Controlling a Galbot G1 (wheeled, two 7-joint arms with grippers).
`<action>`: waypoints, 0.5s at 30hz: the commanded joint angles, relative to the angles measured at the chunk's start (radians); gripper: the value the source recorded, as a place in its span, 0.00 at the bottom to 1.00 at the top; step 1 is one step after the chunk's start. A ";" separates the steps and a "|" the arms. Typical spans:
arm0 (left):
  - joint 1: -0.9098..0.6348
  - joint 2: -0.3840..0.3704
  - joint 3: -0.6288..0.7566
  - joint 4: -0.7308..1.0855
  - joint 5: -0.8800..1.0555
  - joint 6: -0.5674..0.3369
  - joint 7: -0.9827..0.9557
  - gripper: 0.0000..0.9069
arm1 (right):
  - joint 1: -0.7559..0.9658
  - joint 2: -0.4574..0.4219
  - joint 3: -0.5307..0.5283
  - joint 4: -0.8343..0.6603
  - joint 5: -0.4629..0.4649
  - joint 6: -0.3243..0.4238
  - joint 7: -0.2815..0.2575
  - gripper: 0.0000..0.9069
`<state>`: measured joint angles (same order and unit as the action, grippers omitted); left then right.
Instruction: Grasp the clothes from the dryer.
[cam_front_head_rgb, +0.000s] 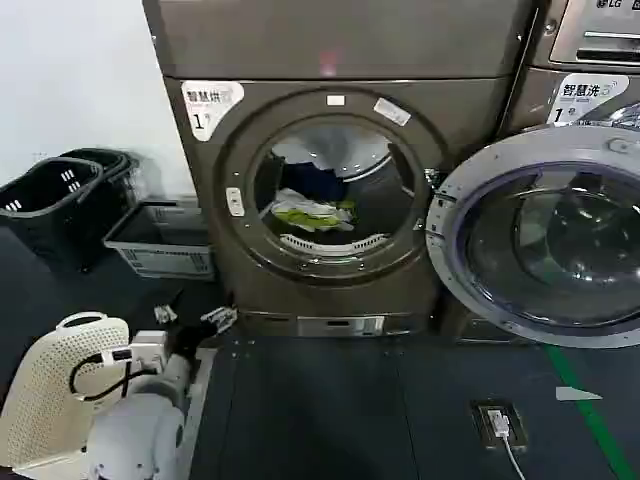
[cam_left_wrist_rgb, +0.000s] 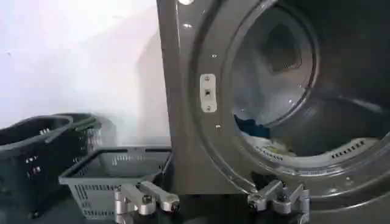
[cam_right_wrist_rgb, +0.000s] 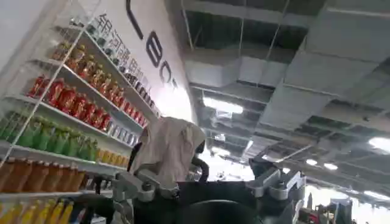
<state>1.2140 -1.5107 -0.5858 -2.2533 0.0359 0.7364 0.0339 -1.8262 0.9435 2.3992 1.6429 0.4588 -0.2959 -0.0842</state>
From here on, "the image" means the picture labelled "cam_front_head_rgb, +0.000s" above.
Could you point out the white floor tape piece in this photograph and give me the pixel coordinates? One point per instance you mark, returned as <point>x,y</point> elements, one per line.
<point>575,393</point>

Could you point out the grey plastic crate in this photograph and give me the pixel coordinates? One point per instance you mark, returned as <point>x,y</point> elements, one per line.
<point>165,257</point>

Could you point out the grey dryer with open drum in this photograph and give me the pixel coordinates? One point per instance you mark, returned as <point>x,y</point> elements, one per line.
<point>330,50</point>

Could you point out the round glass dryer door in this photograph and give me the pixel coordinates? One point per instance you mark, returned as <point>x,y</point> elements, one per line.
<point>545,240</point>

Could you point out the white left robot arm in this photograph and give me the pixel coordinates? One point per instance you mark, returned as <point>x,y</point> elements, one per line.
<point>135,430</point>

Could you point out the dark blue garment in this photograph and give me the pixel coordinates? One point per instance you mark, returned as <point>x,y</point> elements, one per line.
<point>312,182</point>

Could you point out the grey washer with number label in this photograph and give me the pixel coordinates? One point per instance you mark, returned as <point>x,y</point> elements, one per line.
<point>535,95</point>

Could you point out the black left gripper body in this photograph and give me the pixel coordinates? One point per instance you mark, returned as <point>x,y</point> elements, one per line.
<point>189,341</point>

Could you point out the white perforated laundry basket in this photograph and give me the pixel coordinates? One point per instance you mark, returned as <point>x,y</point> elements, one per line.
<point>45,390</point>

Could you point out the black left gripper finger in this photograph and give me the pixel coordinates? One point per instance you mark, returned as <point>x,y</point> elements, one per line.
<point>220,318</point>
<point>165,314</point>

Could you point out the floor power socket box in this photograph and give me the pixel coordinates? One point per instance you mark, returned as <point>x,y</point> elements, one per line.
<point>517,425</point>

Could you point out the black plastic laundry basket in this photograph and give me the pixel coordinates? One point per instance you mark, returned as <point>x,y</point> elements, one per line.
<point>117,170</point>
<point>40,210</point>

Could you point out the white and green garment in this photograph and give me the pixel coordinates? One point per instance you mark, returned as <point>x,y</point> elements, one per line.
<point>310,215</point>

